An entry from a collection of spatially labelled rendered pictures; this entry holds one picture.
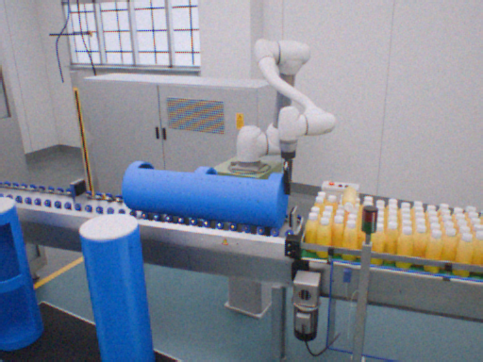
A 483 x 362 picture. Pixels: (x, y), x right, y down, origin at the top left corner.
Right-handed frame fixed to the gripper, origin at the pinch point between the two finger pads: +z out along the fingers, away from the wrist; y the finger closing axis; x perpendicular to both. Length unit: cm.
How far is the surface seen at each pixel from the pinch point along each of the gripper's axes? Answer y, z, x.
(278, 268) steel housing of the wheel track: -13.6, 39.5, 1.2
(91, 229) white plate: -48, 12, 86
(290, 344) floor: 19, 116, 1
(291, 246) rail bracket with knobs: -26.1, 18.9, -7.6
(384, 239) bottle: -19, 13, -49
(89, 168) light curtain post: 28, 10, 144
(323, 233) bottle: -20.4, 12.9, -21.5
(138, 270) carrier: -42, 35, 67
